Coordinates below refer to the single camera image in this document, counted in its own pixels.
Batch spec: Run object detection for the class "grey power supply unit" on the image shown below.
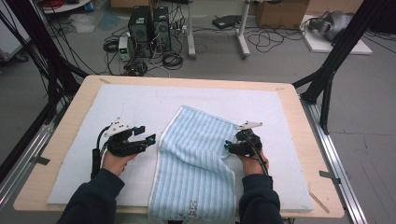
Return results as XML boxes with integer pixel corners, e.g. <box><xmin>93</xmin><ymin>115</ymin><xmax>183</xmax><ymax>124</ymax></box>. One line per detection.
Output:
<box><xmin>118</xmin><ymin>35</ymin><xmax>134</xmax><ymax>62</ymax></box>

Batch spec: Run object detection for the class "white foam mat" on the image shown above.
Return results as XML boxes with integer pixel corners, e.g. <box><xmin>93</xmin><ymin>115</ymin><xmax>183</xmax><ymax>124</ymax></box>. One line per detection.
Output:
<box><xmin>46</xmin><ymin>83</ymin><xmax>315</xmax><ymax>213</ymax></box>

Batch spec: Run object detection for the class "red cable bundle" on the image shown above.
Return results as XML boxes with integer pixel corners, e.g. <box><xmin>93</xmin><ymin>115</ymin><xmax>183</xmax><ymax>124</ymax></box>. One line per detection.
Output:
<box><xmin>41</xmin><ymin>0</ymin><xmax>64</xmax><ymax>8</ymax></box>

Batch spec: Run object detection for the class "black computer tower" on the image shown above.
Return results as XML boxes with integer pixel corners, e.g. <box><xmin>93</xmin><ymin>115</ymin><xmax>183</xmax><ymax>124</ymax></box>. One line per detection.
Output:
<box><xmin>128</xmin><ymin>5</ymin><xmax>154</xmax><ymax>43</ymax></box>
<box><xmin>152</xmin><ymin>7</ymin><xmax>172</xmax><ymax>52</ymax></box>

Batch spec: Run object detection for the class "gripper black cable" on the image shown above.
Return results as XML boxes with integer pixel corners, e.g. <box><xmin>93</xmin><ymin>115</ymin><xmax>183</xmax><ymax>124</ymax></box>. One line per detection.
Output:
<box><xmin>244</xmin><ymin>132</ymin><xmax>270</xmax><ymax>175</ymax></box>
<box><xmin>91</xmin><ymin>125</ymin><xmax>112</xmax><ymax>180</ymax></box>

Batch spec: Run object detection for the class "small cardboard box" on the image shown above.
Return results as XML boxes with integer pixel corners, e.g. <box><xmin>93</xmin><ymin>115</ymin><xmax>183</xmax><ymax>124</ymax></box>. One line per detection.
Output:
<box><xmin>110</xmin><ymin>0</ymin><xmax>157</xmax><ymax>9</ymax></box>

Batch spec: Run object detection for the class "white desk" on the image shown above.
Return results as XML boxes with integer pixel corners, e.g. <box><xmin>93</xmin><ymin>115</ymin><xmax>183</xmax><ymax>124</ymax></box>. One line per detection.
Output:
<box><xmin>186</xmin><ymin>0</ymin><xmax>251</xmax><ymax>60</ymax></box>

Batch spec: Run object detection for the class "left black metal frame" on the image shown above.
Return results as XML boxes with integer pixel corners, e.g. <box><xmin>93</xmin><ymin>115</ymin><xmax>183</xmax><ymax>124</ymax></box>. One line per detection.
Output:
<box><xmin>0</xmin><ymin>0</ymin><xmax>90</xmax><ymax>185</ymax></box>

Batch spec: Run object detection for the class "aluminium rail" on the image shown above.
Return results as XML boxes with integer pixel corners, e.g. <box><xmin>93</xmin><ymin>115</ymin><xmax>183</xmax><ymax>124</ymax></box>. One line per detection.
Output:
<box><xmin>0</xmin><ymin>99</ymin><xmax>68</xmax><ymax>213</ymax></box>
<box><xmin>300</xmin><ymin>96</ymin><xmax>370</xmax><ymax>224</ymax></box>

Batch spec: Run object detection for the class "loose black floor cable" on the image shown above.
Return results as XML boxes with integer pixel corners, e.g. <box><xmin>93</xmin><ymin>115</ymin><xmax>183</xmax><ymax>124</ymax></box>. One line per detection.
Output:
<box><xmin>247</xmin><ymin>26</ymin><xmax>307</xmax><ymax>54</ymax></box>

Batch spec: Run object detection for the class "round white table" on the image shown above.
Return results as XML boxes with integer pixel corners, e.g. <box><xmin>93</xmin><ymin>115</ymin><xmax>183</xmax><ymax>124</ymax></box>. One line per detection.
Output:
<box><xmin>41</xmin><ymin>0</ymin><xmax>93</xmax><ymax>15</ymax></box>

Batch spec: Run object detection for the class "blue striped towel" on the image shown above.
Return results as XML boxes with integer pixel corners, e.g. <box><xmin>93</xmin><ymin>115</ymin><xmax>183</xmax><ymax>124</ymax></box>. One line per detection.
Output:
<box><xmin>148</xmin><ymin>105</ymin><xmax>239</xmax><ymax>222</ymax></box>

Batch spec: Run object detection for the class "grey tape piece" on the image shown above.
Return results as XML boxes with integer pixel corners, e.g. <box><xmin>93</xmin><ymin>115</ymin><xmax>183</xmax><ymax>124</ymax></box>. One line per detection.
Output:
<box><xmin>31</xmin><ymin>155</ymin><xmax>51</xmax><ymax>166</ymax></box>
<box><xmin>318</xmin><ymin>170</ymin><xmax>342</xmax><ymax>185</ymax></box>

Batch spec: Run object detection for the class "flat black device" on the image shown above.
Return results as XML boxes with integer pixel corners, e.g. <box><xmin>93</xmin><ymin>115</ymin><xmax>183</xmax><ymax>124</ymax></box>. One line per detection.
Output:
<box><xmin>212</xmin><ymin>14</ymin><xmax>242</xmax><ymax>30</ymax></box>

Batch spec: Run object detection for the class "black metal frame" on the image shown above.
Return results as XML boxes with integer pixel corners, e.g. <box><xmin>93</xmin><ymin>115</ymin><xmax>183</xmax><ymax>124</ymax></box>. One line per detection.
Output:
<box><xmin>292</xmin><ymin>0</ymin><xmax>393</xmax><ymax>135</ymax></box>
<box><xmin>0</xmin><ymin>0</ymin><xmax>90</xmax><ymax>185</ymax></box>

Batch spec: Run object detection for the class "person's left hand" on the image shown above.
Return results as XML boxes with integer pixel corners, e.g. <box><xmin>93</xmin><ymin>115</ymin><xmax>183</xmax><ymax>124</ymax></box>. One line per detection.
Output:
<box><xmin>101</xmin><ymin>148</ymin><xmax>138</xmax><ymax>177</ymax></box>

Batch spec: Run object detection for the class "white floor board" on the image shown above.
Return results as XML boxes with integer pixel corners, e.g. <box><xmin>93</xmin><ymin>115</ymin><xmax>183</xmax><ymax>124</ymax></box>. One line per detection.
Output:
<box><xmin>300</xmin><ymin>13</ymin><xmax>373</xmax><ymax>55</ymax></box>

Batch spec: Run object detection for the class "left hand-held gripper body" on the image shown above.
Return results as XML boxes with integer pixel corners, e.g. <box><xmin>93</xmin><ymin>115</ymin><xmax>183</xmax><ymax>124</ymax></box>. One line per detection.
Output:
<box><xmin>102</xmin><ymin>117</ymin><xmax>148</xmax><ymax>158</ymax></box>

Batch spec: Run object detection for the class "right black metal frame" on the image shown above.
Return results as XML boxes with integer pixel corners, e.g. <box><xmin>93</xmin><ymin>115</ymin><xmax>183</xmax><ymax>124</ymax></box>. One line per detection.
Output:
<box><xmin>292</xmin><ymin>0</ymin><xmax>393</xmax><ymax>135</ymax></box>

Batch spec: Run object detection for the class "clear plastic bag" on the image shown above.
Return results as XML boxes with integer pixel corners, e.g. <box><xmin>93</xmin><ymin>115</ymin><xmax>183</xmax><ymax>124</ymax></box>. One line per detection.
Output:
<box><xmin>68</xmin><ymin>13</ymin><xmax>97</xmax><ymax>35</ymax></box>

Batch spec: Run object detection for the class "left aluminium rail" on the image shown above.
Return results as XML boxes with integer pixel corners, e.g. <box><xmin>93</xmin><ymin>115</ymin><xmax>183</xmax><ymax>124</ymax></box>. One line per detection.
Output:
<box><xmin>0</xmin><ymin>99</ymin><xmax>68</xmax><ymax>213</ymax></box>

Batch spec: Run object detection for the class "grey helmet-shaped device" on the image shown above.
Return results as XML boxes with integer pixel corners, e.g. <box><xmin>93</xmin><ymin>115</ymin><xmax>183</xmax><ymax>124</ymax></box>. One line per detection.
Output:
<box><xmin>307</xmin><ymin>9</ymin><xmax>354</xmax><ymax>41</ymax></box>

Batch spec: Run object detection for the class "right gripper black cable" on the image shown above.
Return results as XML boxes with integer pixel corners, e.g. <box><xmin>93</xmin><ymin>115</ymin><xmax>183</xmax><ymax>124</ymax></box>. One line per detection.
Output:
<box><xmin>244</xmin><ymin>132</ymin><xmax>270</xmax><ymax>175</ymax></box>

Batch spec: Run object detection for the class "teal floor sheet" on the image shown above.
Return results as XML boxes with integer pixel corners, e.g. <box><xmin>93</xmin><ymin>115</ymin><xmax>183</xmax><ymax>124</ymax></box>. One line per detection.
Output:
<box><xmin>97</xmin><ymin>10</ymin><xmax>120</xmax><ymax>32</ymax></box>

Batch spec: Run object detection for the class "coiled black cable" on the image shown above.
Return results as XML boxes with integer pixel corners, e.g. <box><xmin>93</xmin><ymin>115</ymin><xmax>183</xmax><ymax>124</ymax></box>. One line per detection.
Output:
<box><xmin>162</xmin><ymin>52</ymin><xmax>185</xmax><ymax>71</ymax></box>
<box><xmin>102</xmin><ymin>38</ymin><xmax>120</xmax><ymax>54</ymax></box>

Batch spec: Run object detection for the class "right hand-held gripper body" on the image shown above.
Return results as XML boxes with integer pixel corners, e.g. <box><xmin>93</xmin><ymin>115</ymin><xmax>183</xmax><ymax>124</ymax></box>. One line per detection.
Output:
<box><xmin>233</xmin><ymin>120</ymin><xmax>264</xmax><ymax>158</ymax></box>

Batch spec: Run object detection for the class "person's right hand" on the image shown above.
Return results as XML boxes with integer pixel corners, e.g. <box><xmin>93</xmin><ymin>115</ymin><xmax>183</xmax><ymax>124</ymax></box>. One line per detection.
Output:
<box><xmin>239</xmin><ymin>150</ymin><xmax>270</xmax><ymax>176</ymax></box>

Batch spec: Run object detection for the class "right aluminium rail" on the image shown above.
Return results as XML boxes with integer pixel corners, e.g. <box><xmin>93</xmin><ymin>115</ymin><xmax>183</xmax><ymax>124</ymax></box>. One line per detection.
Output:
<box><xmin>300</xmin><ymin>96</ymin><xmax>370</xmax><ymax>224</ymax></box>

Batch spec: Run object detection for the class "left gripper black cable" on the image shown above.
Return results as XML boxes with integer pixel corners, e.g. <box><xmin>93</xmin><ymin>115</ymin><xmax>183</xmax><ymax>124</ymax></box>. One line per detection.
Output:
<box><xmin>91</xmin><ymin>125</ymin><xmax>112</xmax><ymax>180</ymax></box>

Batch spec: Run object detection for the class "large cardboard box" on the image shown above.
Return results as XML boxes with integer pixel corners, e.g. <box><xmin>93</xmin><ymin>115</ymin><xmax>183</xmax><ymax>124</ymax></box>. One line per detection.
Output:
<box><xmin>255</xmin><ymin>0</ymin><xmax>311</xmax><ymax>30</ymax></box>

